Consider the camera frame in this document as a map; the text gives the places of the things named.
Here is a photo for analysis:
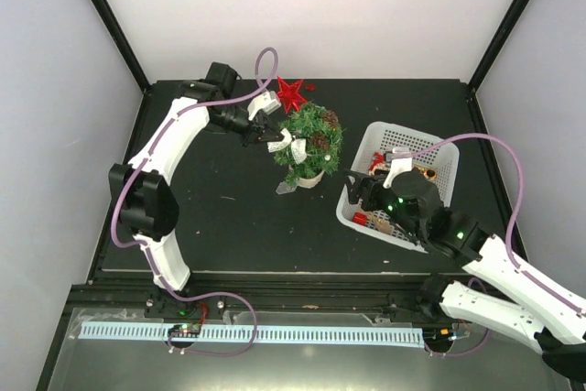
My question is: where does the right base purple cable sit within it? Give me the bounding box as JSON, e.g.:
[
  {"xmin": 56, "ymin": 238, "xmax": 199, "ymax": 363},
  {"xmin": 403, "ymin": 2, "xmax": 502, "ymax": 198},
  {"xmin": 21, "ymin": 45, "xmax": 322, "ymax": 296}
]
[{"xmin": 425, "ymin": 326, "xmax": 491, "ymax": 358}]

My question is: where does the circuit board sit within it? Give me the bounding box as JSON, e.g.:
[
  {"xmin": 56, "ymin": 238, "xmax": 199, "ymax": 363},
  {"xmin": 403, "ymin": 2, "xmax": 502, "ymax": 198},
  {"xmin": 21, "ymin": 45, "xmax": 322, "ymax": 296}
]
[
  {"xmin": 168, "ymin": 323, "xmax": 201, "ymax": 338},
  {"xmin": 423, "ymin": 328, "xmax": 471, "ymax": 342}
]

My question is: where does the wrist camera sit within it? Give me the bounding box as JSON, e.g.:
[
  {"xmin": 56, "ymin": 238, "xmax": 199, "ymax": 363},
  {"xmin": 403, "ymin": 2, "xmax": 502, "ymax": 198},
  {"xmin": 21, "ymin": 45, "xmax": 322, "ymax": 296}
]
[
  {"xmin": 383, "ymin": 147, "xmax": 413, "ymax": 189},
  {"xmin": 247, "ymin": 90, "xmax": 281, "ymax": 121}
]

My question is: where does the white tree pot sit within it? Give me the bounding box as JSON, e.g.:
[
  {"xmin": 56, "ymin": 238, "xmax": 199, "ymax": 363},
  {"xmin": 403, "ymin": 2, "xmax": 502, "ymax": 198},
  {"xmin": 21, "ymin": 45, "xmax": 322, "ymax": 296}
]
[{"xmin": 297, "ymin": 170, "xmax": 325, "ymax": 189}]

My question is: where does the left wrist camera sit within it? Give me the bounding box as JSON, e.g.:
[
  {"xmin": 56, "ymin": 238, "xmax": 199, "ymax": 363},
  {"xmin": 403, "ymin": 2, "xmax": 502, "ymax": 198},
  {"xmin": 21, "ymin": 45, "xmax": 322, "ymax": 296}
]
[{"xmin": 247, "ymin": 90, "xmax": 281, "ymax": 121}]

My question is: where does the white slotted cable duct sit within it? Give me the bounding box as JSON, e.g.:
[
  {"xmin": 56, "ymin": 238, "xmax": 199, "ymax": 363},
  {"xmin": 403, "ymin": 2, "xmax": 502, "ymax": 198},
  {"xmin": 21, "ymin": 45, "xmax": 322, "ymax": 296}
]
[{"xmin": 78, "ymin": 321, "xmax": 425, "ymax": 349}]

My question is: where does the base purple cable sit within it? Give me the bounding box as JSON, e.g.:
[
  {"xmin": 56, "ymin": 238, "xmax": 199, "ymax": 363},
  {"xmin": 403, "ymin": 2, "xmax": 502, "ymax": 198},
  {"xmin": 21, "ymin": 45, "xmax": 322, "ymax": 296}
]
[
  {"xmin": 166, "ymin": 290, "xmax": 258, "ymax": 358},
  {"xmin": 425, "ymin": 326, "xmax": 491, "ymax": 358}
]

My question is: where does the clear battery box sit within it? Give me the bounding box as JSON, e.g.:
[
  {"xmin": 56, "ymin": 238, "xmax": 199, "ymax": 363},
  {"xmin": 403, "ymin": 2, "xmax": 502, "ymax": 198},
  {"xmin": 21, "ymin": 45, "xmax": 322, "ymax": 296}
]
[{"xmin": 276, "ymin": 181, "xmax": 297, "ymax": 195}]

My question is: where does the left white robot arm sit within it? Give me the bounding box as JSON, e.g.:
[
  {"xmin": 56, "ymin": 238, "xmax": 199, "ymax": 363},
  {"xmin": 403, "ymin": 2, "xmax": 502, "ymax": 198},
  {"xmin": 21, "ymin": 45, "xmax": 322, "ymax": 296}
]
[{"xmin": 108, "ymin": 62, "xmax": 284, "ymax": 317}]

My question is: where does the brown pine cone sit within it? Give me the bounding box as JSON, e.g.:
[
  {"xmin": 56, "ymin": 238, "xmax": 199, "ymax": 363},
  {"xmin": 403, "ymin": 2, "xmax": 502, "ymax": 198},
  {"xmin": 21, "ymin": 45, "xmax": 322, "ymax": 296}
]
[
  {"xmin": 321, "ymin": 110, "xmax": 340, "ymax": 129},
  {"xmin": 309, "ymin": 132, "xmax": 331, "ymax": 154}
]

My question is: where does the red star ornament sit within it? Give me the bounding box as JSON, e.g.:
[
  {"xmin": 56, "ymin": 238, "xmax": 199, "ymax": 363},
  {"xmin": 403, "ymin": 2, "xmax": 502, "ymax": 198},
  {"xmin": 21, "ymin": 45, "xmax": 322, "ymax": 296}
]
[{"xmin": 277, "ymin": 77, "xmax": 309, "ymax": 114}]

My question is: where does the red gift box ornament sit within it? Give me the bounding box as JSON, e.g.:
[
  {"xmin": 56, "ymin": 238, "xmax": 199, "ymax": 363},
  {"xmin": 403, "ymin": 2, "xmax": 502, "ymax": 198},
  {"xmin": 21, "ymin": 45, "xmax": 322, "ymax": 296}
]
[{"xmin": 352, "ymin": 212, "xmax": 369, "ymax": 226}]

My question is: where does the silver glitter ornament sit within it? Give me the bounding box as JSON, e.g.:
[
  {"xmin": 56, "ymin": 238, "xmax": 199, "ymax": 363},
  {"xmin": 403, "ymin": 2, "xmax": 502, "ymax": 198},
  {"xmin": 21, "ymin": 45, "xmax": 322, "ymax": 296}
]
[{"xmin": 267, "ymin": 128, "xmax": 308, "ymax": 164}]

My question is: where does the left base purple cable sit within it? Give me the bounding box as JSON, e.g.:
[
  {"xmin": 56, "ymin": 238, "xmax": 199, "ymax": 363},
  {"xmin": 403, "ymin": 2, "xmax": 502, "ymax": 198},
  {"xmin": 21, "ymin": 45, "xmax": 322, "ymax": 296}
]
[{"xmin": 166, "ymin": 290, "xmax": 258, "ymax": 358}]

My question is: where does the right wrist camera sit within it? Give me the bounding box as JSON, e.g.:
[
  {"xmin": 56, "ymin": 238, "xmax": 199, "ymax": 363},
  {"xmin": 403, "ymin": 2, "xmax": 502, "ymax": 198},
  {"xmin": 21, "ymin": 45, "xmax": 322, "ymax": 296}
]
[{"xmin": 383, "ymin": 147, "xmax": 413, "ymax": 189}]

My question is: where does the red ribbon ornament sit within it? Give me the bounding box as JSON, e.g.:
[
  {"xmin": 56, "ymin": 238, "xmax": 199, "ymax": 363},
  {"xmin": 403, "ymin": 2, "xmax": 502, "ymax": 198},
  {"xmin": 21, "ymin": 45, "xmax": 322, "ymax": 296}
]
[{"xmin": 369, "ymin": 152, "xmax": 388, "ymax": 175}]

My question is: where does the right circuit board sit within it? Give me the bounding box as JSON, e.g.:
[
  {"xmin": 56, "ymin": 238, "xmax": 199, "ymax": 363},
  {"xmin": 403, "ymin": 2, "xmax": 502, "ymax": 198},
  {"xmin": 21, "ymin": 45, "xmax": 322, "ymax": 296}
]
[{"xmin": 423, "ymin": 328, "xmax": 471, "ymax": 342}]

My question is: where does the left circuit board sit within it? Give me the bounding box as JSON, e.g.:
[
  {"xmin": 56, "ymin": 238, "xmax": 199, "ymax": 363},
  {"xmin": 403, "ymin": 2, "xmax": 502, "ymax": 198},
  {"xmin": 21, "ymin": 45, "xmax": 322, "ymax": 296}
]
[{"xmin": 168, "ymin": 323, "xmax": 201, "ymax": 338}]

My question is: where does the small green christmas tree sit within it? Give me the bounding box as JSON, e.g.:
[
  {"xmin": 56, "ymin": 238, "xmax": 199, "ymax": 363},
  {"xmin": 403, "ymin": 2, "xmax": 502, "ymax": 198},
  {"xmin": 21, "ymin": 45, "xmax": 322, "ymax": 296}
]
[{"xmin": 273, "ymin": 103, "xmax": 343, "ymax": 186}]

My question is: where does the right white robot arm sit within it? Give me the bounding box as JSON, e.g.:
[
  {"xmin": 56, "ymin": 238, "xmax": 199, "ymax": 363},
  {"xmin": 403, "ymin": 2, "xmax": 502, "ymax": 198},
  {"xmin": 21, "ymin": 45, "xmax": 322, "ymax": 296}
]
[{"xmin": 345, "ymin": 169, "xmax": 585, "ymax": 383}]

